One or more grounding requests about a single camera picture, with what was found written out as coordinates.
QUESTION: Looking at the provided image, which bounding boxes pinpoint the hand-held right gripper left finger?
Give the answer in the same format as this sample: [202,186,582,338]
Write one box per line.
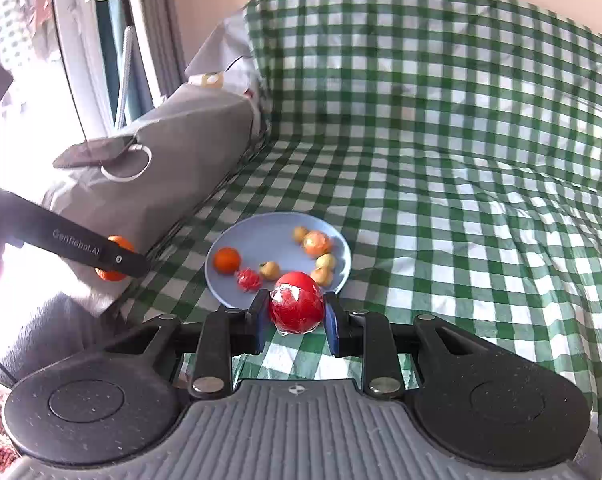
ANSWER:
[101,290,272,401]

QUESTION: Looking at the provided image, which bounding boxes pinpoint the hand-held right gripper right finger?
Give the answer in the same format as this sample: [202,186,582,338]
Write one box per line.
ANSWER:
[323,291,492,401]

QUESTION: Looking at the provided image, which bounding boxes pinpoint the red apple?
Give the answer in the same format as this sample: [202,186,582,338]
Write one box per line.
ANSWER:
[268,271,327,337]

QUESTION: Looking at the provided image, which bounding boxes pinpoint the small red fruit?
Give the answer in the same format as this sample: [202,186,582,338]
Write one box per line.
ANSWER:
[236,268,263,292]

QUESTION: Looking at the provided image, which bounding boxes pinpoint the pale orange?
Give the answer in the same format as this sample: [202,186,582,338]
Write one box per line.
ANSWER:
[302,230,334,259]

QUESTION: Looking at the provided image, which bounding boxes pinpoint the blue plate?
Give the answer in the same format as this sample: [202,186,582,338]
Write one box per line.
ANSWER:
[204,211,353,309]

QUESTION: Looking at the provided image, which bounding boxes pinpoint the dark grey flap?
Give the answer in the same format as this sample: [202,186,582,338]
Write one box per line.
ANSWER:
[53,135,138,169]

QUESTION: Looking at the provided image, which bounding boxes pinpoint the grey cloth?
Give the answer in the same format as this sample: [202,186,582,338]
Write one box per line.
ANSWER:
[0,294,134,388]

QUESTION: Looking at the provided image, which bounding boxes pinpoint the grey fabric bag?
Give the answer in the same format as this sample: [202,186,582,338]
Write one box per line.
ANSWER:
[38,82,270,317]

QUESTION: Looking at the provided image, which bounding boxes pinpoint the green checked cloth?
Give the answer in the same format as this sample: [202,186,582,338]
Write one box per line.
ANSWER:
[121,0,602,453]

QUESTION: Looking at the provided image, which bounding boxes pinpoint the white plastic bag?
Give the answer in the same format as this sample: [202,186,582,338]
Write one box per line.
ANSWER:
[185,9,268,107]

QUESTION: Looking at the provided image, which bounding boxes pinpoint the white ring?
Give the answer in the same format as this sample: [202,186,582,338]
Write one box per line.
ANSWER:
[100,144,153,181]

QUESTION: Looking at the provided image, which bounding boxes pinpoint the window frame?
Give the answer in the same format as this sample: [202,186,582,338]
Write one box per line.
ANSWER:
[46,0,187,141]

